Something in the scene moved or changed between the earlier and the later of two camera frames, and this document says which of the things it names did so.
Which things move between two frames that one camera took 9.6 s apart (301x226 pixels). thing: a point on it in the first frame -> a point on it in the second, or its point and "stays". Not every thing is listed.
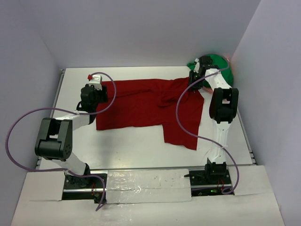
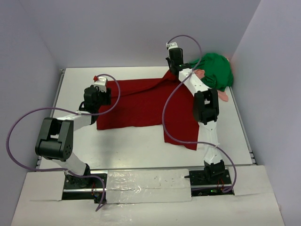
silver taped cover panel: (125, 186) stays
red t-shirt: (173, 104) stays
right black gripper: (192, 74) -> (169, 61)
